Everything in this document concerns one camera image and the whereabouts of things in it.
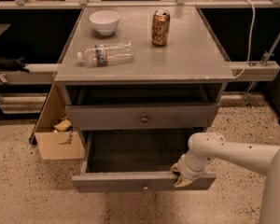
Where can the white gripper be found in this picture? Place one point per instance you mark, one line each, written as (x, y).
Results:
(186, 171)

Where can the grey drawer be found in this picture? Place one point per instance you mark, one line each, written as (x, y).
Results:
(131, 160)
(130, 117)

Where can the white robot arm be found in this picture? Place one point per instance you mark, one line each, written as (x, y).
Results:
(261, 159)

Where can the grey top drawer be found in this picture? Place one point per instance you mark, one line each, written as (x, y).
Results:
(130, 117)

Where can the grey drawer cabinet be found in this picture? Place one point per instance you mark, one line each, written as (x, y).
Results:
(188, 70)

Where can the open cardboard box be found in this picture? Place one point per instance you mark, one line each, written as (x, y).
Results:
(54, 144)

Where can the yellow sponge in box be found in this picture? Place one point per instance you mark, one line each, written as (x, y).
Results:
(63, 126)

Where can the clear plastic water bottle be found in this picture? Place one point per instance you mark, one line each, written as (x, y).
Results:
(101, 55)

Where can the metal diagonal strut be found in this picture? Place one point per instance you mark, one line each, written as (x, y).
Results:
(265, 58)

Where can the orange soda can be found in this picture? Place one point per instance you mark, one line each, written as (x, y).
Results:
(160, 27)

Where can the white ceramic bowl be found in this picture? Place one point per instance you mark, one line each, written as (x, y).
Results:
(104, 22)

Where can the black cloth on shelf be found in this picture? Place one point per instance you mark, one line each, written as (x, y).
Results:
(12, 64)

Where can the metal rail beam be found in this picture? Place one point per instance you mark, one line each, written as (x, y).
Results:
(42, 74)

